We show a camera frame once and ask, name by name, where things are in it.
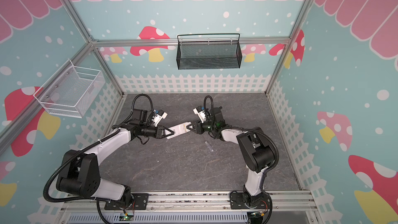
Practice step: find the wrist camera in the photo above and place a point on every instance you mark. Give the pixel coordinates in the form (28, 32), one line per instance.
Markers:
(158, 116)
(201, 112)

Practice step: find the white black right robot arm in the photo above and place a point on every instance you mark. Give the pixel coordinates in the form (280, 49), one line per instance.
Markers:
(258, 150)

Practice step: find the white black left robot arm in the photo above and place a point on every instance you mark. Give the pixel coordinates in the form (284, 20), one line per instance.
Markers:
(79, 173)

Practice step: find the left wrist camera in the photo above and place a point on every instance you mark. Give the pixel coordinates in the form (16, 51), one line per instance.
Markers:
(158, 116)

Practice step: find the white remote control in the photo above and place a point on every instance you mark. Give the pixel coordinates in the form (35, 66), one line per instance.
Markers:
(178, 130)

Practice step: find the black mesh wall basket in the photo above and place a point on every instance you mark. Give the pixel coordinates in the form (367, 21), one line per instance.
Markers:
(209, 51)

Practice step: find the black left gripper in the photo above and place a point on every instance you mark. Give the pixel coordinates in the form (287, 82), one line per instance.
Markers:
(159, 132)

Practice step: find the thin metal pry tool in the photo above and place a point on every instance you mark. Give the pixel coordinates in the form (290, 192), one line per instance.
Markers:
(209, 146)

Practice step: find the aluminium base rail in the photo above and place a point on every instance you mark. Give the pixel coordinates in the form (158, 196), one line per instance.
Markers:
(215, 207)

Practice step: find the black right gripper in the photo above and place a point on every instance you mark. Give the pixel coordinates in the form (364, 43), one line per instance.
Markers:
(199, 127)

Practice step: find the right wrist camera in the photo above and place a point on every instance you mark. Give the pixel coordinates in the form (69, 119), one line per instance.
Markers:
(201, 112)

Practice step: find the white wire wall basket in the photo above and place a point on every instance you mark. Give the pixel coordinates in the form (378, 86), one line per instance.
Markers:
(71, 92)

